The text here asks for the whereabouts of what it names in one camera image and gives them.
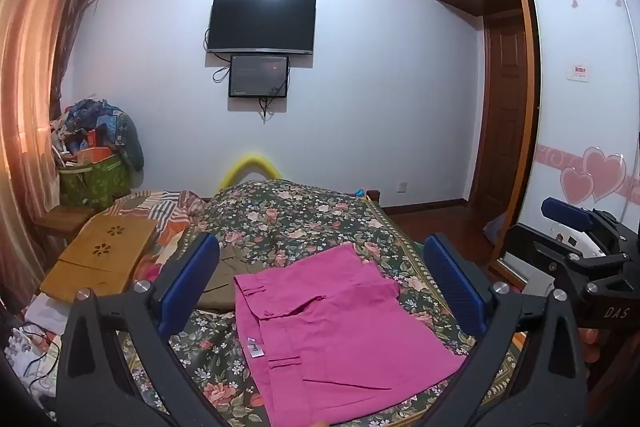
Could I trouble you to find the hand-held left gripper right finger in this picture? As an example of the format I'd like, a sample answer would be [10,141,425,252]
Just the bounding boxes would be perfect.
[422,233,589,427]

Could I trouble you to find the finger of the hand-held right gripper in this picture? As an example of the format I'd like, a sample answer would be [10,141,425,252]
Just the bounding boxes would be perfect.
[500,224,591,300]
[541,196,640,240]

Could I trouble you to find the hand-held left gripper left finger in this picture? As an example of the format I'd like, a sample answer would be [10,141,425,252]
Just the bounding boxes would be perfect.
[55,233,231,427]

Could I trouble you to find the pink pants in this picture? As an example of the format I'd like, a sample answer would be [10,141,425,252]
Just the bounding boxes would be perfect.
[234,243,466,426]

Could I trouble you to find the olive pants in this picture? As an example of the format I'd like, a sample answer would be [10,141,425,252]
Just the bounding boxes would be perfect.
[195,244,288,310]

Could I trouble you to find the person's right hand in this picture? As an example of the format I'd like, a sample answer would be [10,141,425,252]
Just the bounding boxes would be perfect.
[579,326,601,360]

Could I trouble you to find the purple cloth on floor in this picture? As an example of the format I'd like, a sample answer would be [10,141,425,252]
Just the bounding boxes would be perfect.
[483,213,509,249]

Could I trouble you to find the striped patchwork quilt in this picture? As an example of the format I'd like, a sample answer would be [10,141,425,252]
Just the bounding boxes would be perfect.
[100,189,211,268]

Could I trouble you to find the white heart-print sliding door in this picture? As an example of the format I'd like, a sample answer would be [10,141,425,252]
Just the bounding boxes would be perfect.
[492,0,640,280]

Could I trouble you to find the wooden lap table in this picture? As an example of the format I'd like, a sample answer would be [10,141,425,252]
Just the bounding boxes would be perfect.
[40,213,158,308]

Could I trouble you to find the brown wooden door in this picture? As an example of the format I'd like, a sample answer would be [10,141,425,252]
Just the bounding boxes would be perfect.
[482,9,540,208]

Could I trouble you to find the floral blanket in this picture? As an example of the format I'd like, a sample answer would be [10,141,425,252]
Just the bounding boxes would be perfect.
[120,179,521,427]

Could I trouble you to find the yellow foam arc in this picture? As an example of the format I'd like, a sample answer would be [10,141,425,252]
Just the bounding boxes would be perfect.
[220,153,283,192]

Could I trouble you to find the wooden stool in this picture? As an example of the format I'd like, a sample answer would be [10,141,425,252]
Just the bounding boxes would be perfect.
[34,206,96,235]

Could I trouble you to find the pile of blue clothes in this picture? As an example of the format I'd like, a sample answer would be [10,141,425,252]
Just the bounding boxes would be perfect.
[50,97,146,171]

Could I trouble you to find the white printed cloth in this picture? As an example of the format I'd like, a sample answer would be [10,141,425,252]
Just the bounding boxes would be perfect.
[4,292,67,410]

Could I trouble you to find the orange curtain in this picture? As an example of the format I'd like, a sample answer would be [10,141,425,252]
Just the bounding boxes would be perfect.
[0,0,106,303]

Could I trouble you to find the small black wall monitor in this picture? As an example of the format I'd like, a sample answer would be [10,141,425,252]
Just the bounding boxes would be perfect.
[228,54,290,99]

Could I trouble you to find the black wall television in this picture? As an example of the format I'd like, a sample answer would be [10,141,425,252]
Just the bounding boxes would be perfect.
[206,0,317,56]

